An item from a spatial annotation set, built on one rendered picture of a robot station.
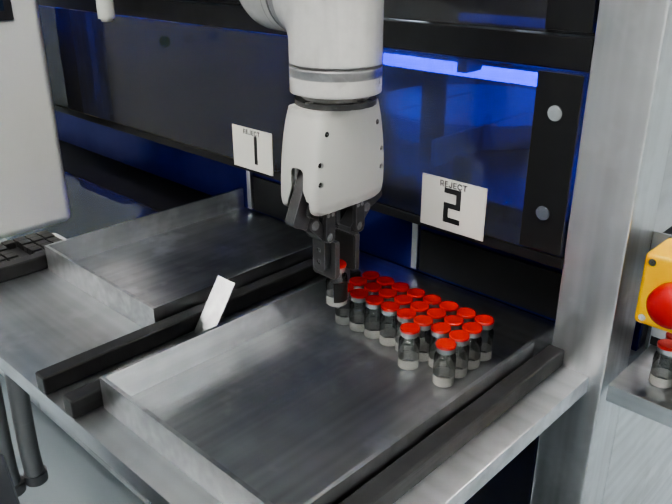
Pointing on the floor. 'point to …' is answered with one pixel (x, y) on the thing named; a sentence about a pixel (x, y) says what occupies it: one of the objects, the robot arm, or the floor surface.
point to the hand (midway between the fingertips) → (335, 252)
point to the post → (608, 237)
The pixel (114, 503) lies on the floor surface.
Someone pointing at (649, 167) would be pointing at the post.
